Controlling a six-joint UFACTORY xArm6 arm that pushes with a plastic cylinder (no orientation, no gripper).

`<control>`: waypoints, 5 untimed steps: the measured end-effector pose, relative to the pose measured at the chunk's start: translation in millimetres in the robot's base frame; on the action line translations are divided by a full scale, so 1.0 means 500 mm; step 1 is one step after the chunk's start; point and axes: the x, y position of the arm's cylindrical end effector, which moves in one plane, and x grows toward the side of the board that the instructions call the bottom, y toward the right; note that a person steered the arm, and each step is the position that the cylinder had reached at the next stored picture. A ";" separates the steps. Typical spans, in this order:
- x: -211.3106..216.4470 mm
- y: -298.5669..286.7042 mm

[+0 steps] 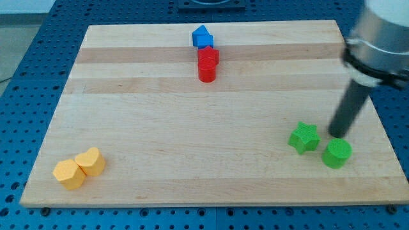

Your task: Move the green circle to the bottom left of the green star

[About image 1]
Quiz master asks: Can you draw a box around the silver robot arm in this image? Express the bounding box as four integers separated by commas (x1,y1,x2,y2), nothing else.
343,0,408,89

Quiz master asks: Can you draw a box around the red cylinder block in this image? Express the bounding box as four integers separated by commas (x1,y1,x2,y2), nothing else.
197,57,217,83

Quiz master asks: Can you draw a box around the wooden board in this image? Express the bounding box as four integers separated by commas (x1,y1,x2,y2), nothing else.
20,20,408,208

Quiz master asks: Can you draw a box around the green cylinder block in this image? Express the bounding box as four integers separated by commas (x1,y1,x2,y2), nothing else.
321,138,352,169

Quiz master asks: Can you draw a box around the blue triangle block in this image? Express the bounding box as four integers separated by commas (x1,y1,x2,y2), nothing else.
192,25,210,47

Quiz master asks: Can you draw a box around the blue cube block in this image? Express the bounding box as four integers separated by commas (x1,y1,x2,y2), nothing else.
196,35,213,49

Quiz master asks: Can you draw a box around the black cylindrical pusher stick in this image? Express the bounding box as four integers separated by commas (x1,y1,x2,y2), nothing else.
328,79,372,138

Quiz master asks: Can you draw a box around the green star block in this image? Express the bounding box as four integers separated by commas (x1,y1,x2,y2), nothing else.
288,121,321,155

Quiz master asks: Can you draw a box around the red star block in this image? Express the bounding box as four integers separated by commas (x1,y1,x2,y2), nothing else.
197,45,220,65

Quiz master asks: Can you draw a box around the yellow heart block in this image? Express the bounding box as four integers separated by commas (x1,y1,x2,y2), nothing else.
74,147,106,176

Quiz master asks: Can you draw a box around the yellow hexagon block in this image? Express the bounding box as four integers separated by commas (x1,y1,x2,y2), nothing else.
52,159,86,190

